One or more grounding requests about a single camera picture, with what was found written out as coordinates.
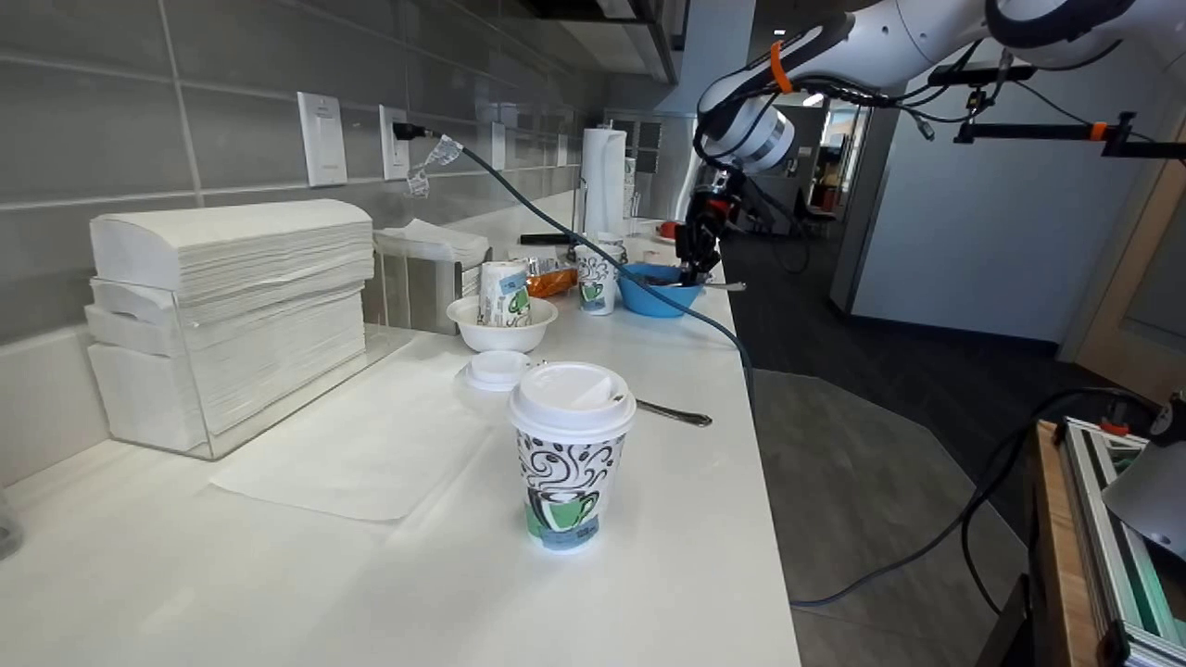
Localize silver metal spoon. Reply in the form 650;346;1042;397
683;279;749;293

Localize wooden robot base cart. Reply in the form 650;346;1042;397
1030;420;1186;667

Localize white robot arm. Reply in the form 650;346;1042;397
692;0;1186;173

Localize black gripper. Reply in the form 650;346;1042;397
676;172;743;280

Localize orange snack wrapper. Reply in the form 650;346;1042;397
526;259;578;295

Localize clear acrylic napkin holder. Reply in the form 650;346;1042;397
91;324;413;461

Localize stack of folded paper towels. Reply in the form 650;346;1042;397
82;195;380;456

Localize blue bowl of coloured pebbles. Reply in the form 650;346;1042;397
620;262;700;320

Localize white paper napkin sheet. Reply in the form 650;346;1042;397
216;334;510;523

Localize white plastic cup lid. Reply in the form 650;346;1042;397
468;352;531;393

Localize lidded patterned coffee cup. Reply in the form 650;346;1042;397
510;362;639;547

